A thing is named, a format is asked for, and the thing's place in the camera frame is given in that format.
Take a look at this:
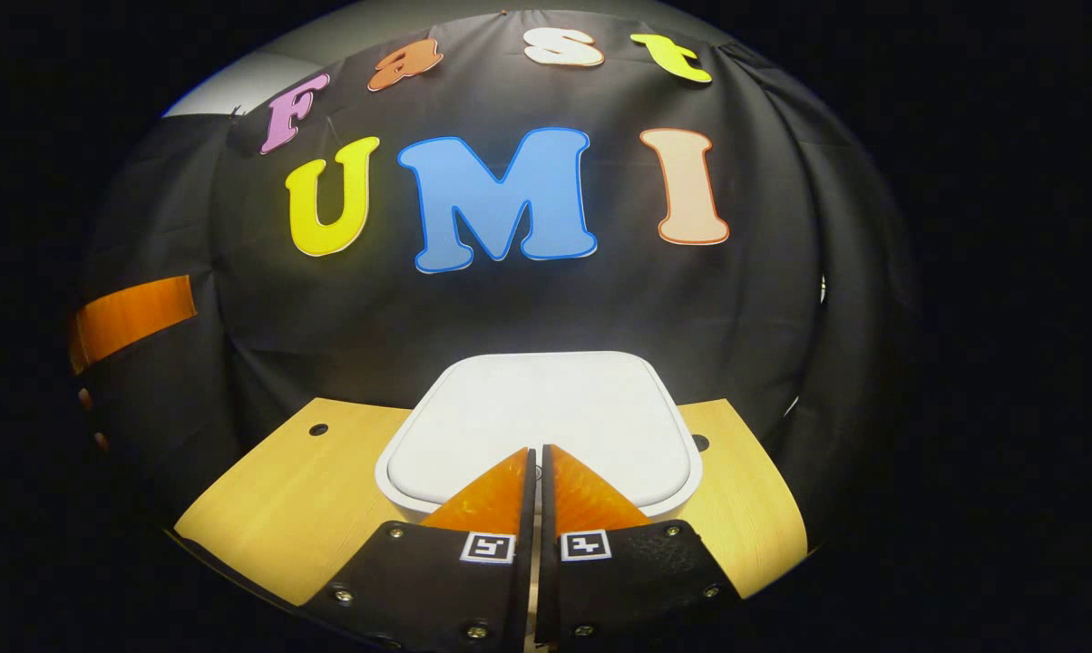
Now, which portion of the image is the white desktop garbage bin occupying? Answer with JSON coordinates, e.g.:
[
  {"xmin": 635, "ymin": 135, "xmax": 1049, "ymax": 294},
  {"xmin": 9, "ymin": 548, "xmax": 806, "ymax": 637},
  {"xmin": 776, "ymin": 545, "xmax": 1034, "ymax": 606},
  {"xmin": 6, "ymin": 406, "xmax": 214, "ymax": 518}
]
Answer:
[{"xmin": 374, "ymin": 351, "xmax": 704, "ymax": 525}]

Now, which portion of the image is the wooden desktop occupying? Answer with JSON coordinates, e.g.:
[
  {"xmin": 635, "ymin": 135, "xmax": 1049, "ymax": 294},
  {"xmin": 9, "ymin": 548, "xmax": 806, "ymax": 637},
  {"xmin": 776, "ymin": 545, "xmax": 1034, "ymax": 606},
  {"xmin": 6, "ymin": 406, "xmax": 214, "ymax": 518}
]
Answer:
[{"xmin": 174, "ymin": 397, "xmax": 810, "ymax": 609}]

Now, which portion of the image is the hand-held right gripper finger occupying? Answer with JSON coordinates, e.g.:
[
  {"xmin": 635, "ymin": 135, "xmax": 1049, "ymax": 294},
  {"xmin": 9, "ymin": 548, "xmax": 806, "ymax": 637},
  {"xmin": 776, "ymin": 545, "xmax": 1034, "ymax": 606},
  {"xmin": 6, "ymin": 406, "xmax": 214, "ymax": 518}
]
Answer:
[
  {"xmin": 315, "ymin": 446, "xmax": 540, "ymax": 649},
  {"xmin": 535, "ymin": 443, "xmax": 745, "ymax": 647}
]

